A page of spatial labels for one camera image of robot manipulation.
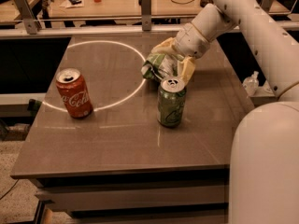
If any green jalapeno chip bag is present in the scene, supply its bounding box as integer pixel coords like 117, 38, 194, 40
141, 53, 186, 82

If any grey metal railing frame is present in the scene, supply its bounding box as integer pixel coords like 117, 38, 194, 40
0, 0, 299, 40

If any white drawer cabinet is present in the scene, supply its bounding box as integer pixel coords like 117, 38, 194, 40
29, 166, 232, 224

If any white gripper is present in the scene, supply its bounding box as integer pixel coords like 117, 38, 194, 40
151, 23, 210, 84

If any green soda can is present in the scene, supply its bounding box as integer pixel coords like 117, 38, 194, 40
157, 77, 187, 128

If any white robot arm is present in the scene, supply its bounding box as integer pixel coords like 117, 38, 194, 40
156, 0, 299, 224

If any green bottle by table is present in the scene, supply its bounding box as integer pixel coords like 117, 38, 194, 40
27, 99, 42, 111

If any red Coca-Cola can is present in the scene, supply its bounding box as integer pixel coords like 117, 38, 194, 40
56, 68, 93, 119

